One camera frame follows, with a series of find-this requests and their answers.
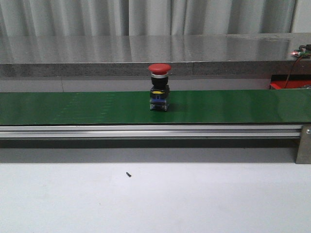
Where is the grey stone counter slab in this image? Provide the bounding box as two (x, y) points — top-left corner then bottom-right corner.
(0, 33), (311, 77)

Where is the grey pleated curtain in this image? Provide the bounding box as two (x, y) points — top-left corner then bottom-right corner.
(0, 0), (296, 36)

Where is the aluminium conveyor side rail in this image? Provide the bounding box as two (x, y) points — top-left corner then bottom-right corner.
(0, 124), (303, 139)

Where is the small circuit board red LED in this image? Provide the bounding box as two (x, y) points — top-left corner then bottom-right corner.
(291, 44), (311, 58)

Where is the thin red wire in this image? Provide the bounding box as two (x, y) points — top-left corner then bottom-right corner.
(284, 55), (302, 89)

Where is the green conveyor belt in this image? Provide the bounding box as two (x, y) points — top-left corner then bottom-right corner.
(0, 89), (311, 125)

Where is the red plastic bin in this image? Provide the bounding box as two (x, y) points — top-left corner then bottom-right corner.
(270, 74), (311, 89)

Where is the metal conveyor support bracket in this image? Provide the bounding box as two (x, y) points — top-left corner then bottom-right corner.
(295, 125), (311, 164)

